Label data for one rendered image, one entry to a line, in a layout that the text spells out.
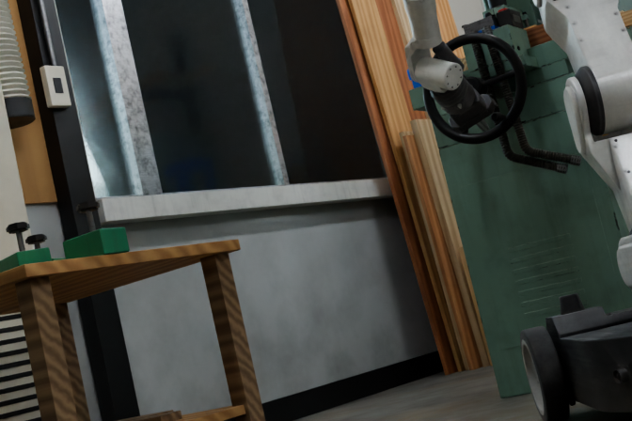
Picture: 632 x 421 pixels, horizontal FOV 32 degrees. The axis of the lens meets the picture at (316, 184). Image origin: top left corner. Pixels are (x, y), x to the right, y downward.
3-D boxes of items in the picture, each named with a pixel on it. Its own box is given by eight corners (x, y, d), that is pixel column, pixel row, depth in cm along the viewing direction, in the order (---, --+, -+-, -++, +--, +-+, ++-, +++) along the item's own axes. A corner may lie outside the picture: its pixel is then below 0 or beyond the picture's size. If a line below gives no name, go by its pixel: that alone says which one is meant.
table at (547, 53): (396, 109, 306) (391, 88, 307) (443, 114, 332) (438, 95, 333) (604, 38, 275) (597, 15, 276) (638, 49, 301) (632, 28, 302)
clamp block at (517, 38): (466, 73, 295) (459, 41, 296) (486, 77, 306) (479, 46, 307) (517, 55, 287) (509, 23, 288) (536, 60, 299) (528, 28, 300)
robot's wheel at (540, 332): (541, 351, 244) (569, 434, 232) (518, 356, 244) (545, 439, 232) (542, 307, 228) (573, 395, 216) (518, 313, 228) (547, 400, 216)
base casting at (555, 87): (436, 149, 310) (429, 118, 311) (513, 152, 359) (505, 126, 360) (586, 102, 287) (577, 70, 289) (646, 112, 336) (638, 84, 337)
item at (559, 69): (436, 116, 310) (433, 103, 311) (466, 119, 328) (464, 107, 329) (569, 72, 290) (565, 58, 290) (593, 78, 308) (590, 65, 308)
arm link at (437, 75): (461, 110, 261) (437, 85, 253) (429, 101, 269) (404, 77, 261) (484, 70, 263) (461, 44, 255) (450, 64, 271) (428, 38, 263)
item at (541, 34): (477, 71, 311) (471, 49, 312) (479, 71, 312) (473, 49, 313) (553, 45, 299) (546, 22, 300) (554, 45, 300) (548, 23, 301)
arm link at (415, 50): (437, 93, 258) (427, 41, 252) (410, 86, 265) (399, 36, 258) (456, 80, 261) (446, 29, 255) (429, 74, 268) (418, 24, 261)
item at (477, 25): (465, 39, 296) (460, 21, 297) (481, 44, 305) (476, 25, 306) (509, 23, 289) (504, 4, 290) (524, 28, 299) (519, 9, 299)
